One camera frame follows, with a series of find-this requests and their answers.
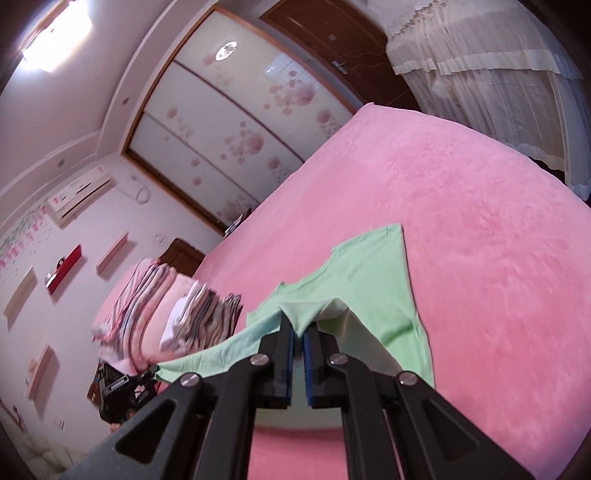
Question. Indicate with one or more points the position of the stack of folded clothes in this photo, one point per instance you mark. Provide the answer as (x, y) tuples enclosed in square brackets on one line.
[(203, 318)]

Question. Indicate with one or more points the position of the floral striped folded quilt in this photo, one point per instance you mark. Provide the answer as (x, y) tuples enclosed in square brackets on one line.
[(147, 304)]

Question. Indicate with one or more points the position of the pink flower wall stickers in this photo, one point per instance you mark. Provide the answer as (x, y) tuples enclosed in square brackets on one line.
[(23, 240)]

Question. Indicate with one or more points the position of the small white blue box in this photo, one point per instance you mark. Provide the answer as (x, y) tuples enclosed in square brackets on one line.
[(233, 225)]

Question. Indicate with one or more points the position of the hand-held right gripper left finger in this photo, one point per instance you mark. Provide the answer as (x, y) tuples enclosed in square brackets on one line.
[(290, 364)]

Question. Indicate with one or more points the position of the pink wall shelf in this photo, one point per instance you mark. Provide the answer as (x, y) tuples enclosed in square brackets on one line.
[(113, 253), (41, 371)]

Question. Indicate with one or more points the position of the light green t-shirt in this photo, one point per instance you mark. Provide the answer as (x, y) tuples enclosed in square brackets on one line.
[(369, 286)]

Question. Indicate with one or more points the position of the lace-covered furniture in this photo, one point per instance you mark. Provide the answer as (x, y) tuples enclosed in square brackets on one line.
[(485, 69)]

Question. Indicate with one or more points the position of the cream wall shelf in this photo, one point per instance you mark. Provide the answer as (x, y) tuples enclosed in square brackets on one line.
[(21, 291)]

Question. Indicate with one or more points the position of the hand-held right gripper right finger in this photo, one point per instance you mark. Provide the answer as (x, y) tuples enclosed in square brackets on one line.
[(308, 369)]

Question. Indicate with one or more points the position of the ceiling light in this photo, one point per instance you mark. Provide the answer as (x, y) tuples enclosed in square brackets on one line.
[(51, 41)]

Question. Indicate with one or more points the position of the red wall shelf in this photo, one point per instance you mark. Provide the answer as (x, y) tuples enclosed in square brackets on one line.
[(64, 270)]

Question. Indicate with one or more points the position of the floral sliding-door wardrobe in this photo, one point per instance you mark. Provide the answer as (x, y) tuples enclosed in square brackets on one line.
[(231, 115)]

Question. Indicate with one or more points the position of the pink frilled quilt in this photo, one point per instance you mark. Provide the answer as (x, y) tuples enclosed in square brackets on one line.
[(115, 300)]

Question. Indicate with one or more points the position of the dark wooden headboard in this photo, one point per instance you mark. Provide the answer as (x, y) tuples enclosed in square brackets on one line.
[(182, 256)]

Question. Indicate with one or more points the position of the brown wooden door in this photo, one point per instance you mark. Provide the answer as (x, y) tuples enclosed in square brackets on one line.
[(323, 32)]

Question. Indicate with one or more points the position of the white wall air conditioner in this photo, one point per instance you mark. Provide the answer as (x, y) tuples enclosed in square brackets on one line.
[(78, 194)]

